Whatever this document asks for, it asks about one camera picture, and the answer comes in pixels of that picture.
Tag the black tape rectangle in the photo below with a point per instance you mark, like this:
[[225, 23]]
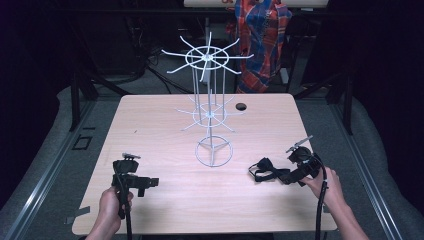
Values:
[[82, 142]]

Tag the short black tape strip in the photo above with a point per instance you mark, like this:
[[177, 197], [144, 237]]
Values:
[[89, 128]]

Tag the black metal stand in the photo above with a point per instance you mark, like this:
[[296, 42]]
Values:
[[76, 100], [347, 106]]

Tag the aluminium floor rail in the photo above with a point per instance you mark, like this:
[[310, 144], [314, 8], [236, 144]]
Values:
[[43, 183], [370, 186]]

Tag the grey tape strip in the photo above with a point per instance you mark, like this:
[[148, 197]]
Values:
[[78, 214]]

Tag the red blue plaid cloth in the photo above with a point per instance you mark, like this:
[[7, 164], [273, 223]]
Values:
[[261, 43]]

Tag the person's right hand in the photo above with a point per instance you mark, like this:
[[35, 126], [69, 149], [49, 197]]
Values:
[[325, 188]]

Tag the person's left hand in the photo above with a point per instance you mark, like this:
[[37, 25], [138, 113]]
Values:
[[111, 206]]

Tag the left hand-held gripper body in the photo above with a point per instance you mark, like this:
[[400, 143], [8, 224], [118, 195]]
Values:
[[126, 166]]

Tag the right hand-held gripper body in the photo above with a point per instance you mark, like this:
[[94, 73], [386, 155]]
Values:
[[306, 165]]

